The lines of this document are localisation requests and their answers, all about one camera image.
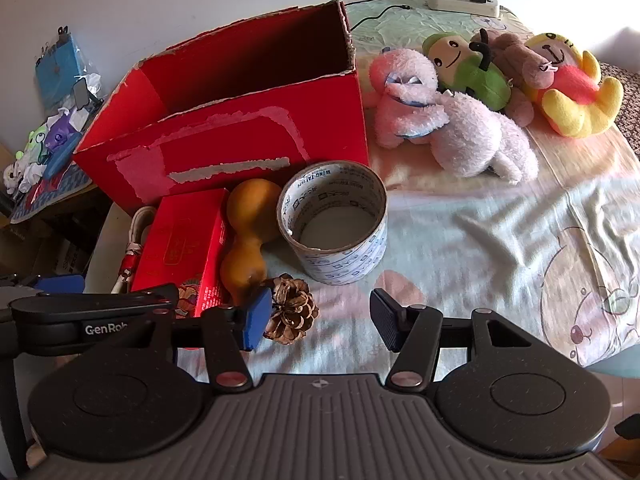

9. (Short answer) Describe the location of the orange wooden gourd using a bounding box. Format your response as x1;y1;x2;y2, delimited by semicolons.
220;178;285;306

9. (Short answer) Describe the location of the yellow plush toy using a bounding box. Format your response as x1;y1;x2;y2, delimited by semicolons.
522;31;625;139

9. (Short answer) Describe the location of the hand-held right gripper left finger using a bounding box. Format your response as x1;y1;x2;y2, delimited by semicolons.
117;287;273;394

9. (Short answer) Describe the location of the brown pine cone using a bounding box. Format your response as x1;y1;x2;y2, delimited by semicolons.
262;274;320;346

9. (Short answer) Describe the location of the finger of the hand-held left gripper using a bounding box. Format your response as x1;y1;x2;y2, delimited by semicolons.
35;274;85;294

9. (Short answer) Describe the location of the brown plush toy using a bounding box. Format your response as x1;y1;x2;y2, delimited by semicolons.
487;30;558;127

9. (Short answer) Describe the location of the green frog toy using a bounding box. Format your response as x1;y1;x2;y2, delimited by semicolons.
15;130;51;161

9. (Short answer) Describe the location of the blue pouch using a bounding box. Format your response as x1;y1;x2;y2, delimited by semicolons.
42;145;77;181

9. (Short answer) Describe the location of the blue box in plastic bag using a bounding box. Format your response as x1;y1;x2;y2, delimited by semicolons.
34;25;103;111

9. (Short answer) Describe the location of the small white plush toy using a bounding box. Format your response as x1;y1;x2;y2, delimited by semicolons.
2;162;27;196

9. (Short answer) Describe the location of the printed tape roll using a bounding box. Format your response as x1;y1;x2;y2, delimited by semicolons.
276;160;389;286

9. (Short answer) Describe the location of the white power strip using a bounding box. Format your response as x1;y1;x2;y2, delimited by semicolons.
425;0;501;18

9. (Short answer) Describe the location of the printed bed sheet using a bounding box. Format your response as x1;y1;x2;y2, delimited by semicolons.
175;0;640;376

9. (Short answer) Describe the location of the green plush toy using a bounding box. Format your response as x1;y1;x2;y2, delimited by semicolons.
422;27;512;112

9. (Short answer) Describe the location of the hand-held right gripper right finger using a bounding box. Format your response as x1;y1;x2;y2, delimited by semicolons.
370;288;533;392

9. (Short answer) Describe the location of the small red box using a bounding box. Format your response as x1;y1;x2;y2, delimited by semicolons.
129;189;233;351

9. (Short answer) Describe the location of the small grey gadget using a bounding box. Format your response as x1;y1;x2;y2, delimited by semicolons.
72;79;99;111

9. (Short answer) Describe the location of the thin black cable with plug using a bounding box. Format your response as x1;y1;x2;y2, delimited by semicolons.
347;0;430;33

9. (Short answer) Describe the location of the brown patterned cloth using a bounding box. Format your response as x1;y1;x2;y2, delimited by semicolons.
597;62;640;155

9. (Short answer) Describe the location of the large red cardboard box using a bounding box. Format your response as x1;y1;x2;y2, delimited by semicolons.
72;0;371;211

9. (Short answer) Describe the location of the red white cord bundle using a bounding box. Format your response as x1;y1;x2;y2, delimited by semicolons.
111;206;158;295

